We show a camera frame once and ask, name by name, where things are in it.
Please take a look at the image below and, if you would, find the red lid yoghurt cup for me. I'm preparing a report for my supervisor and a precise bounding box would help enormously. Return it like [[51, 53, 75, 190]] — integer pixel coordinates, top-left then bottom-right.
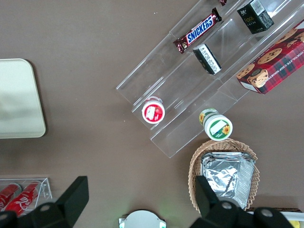
[[141, 95, 166, 125]]

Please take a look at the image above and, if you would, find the cream plastic serving tray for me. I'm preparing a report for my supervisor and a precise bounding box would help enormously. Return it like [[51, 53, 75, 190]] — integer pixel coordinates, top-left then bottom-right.
[[0, 58, 47, 139]]

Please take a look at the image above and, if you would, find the clear acrylic bottle rack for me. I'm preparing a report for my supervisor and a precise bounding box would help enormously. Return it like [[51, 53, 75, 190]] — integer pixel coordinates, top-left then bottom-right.
[[0, 177, 53, 215]]

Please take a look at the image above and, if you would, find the red tartan cookie box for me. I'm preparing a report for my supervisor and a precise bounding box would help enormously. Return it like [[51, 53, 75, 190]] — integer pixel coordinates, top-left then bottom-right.
[[236, 19, 304, 95]]

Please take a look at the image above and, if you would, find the white rectangular snack bin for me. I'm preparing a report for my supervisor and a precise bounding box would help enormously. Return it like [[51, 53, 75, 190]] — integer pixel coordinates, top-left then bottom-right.
[[245, 207, 304, 228]]

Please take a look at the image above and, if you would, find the light wicker basket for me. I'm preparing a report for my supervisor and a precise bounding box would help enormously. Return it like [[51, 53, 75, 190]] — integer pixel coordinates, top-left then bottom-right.
[[188, 139, 261, 212]]

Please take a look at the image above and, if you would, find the green lid yoghurt cup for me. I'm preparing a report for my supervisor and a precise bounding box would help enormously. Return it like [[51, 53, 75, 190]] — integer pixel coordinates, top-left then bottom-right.
[[198, 107, 234, 142]]

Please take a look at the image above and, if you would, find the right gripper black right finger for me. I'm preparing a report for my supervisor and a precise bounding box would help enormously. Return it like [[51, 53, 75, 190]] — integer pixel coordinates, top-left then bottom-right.
[[190, 175, 255, 228]]

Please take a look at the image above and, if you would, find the red cola bottle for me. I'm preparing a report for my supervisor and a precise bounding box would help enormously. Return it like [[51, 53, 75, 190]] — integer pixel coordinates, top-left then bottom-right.
[[4, 181, 42, 212], [0, 183, 22, 211]]

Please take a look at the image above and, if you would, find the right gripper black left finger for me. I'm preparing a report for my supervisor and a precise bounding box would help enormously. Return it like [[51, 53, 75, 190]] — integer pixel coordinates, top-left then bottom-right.
[[16, 175, 90, 228]]

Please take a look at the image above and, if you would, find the clear acrylic stepped shelf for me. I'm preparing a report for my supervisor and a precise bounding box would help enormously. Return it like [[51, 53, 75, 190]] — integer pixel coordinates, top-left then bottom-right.
[[115, 0, 304, 159]]

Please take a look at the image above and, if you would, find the small black carton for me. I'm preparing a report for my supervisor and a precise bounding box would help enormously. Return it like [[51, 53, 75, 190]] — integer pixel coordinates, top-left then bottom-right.
[[237, 0, 275, 35], [192, 43, 223, 76]]

